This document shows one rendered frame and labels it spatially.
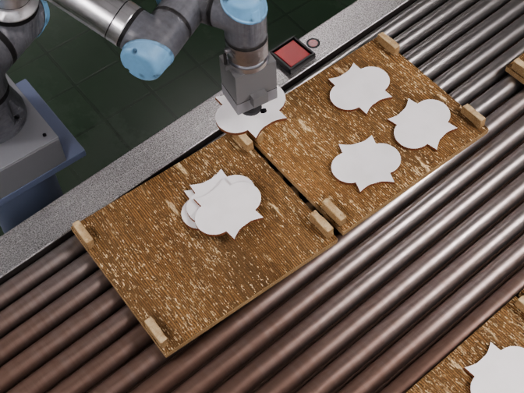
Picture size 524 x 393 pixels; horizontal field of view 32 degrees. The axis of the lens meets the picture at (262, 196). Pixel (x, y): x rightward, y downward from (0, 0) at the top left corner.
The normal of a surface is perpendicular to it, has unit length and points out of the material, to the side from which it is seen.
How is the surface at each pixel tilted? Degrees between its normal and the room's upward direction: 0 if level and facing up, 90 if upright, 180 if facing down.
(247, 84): 90
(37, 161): 90
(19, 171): 90
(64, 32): 0
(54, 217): 0
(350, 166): 0
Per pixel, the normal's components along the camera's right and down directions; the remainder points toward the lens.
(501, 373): -0.03, -0.55
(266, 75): 0.48, 0.72
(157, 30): 0.33, -0.39
